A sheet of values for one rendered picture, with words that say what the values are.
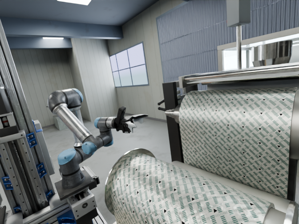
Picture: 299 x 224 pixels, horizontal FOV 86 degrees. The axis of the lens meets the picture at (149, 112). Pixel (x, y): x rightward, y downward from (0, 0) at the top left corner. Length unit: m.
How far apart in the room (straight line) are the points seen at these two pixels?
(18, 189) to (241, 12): 1.45
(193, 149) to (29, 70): 7.59
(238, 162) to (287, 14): 3.02
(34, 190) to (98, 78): 5.92
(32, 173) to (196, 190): 1.17
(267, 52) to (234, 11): 0.22
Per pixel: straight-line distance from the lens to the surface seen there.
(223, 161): 0.44
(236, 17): 0.74
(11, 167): 1.30
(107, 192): 0.35
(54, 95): 1.16
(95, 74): 6.95
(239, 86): 0.55
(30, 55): 7.91
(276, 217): 0.25
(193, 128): 0.44
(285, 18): 3.32
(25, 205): 1.40
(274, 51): 0.84
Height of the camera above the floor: 1.47
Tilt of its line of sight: 13 degrees down
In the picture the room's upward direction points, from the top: 8 degrees counter-clockwise
